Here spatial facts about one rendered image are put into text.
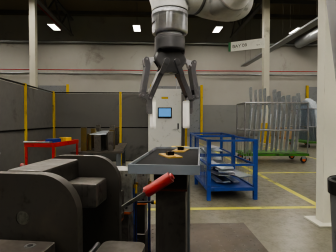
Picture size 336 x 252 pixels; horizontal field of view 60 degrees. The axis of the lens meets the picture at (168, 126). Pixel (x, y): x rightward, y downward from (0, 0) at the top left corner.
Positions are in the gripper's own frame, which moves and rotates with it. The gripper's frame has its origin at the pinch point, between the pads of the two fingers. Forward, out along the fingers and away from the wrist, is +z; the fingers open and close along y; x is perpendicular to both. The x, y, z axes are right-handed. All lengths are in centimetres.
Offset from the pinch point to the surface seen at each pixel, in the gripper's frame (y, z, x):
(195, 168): 1.7, 9.5, 19.4
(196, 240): -31, 56, -52
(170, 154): 0.1, 9.1, 0.9
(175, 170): 5.0, 10.1, 17.8
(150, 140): -160, 50, -606
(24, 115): 112, -9, -587
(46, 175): 26.3, 6.7, 33.9
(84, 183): 21.8, 9.9, 24.8
